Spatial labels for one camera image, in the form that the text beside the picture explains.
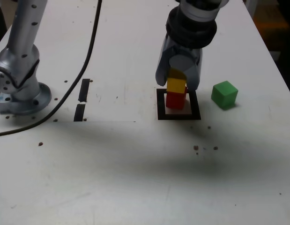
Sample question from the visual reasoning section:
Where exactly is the black cable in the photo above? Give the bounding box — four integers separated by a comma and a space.
0, 0, 103, 138

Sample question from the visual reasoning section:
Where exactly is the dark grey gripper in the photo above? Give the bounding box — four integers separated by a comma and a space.
155, 36, 204, 91

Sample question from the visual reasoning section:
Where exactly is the yellow cube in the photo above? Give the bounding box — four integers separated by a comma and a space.
166, 67, 186, 94

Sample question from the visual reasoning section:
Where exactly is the black tape strip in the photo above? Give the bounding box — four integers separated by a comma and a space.
73, 78, 91, 122

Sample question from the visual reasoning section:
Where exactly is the black tape square outline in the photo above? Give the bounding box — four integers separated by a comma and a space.
156, 88, 201, 120

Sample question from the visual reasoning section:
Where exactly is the red cube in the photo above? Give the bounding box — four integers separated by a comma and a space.
165, 86, 189, 110

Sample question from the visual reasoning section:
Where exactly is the green cube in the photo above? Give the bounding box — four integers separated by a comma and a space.
210, 81, 238, 110

